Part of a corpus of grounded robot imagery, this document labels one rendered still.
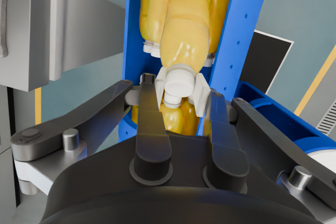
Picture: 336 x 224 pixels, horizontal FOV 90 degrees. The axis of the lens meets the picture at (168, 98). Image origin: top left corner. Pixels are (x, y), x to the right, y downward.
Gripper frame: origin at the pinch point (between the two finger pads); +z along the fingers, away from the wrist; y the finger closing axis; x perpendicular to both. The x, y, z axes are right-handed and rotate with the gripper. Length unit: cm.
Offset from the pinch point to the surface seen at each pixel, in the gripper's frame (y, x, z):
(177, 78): -0.4, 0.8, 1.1
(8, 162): -162, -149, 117
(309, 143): 51, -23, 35
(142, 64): -10.5, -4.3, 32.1
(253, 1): 10.0, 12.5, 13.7
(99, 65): -69, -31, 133
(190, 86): 1.3, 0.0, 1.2
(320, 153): 52, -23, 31
